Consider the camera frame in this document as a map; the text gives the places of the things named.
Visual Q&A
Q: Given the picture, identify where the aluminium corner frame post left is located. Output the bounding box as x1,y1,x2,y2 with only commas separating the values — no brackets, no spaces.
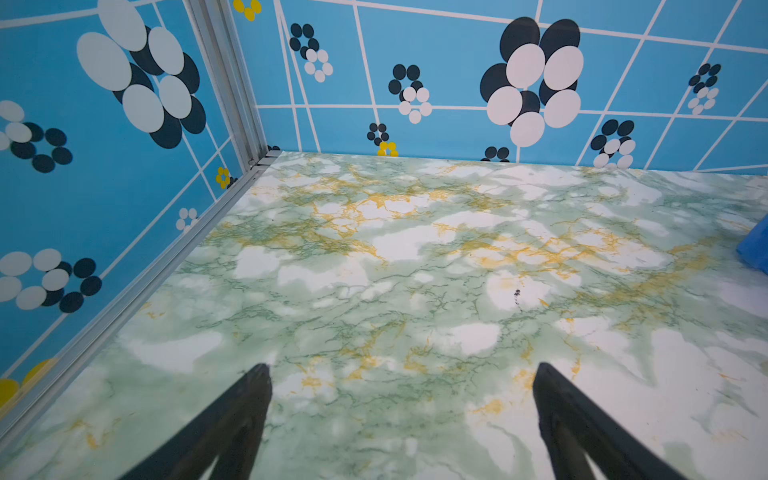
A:
184,0,280,173

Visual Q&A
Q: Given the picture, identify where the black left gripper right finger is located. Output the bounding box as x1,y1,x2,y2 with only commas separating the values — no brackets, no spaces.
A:
533,362,683,479

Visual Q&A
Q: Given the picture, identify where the blue plastic bin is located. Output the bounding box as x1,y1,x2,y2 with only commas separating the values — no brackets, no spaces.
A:
737,215,768,274

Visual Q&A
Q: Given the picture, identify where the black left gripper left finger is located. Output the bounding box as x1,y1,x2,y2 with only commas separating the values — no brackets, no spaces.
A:
123,363,273,479

